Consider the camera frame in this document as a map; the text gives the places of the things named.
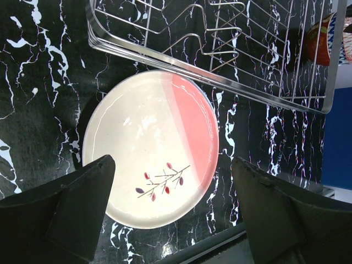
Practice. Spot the blue and cream plate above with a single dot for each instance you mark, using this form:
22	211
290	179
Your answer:
207	91

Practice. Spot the red floral ceramic bowl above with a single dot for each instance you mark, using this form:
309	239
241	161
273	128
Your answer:
316	42

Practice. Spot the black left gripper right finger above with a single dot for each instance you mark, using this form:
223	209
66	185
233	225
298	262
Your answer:
288	224

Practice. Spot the blue ring binder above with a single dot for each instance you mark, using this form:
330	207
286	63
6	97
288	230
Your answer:
336	169

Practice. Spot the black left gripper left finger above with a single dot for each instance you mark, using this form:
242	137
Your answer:
60	221

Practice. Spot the pink and cream plate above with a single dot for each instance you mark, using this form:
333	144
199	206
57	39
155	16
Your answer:
161	130

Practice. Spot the chrome wire dish rack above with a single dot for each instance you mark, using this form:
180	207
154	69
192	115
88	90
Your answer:
250	48

